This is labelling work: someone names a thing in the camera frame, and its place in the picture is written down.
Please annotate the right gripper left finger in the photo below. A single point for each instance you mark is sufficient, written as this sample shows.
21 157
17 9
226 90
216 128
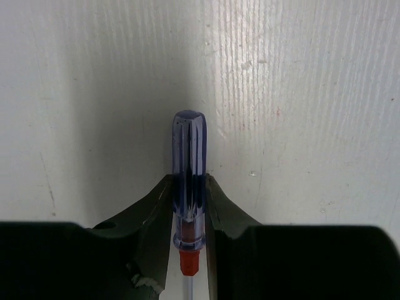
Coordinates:
123 257

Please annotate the blue red screwdriver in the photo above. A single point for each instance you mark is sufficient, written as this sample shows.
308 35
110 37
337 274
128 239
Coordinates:
189 151

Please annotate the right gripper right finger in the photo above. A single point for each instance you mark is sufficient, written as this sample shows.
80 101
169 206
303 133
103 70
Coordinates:
249 260

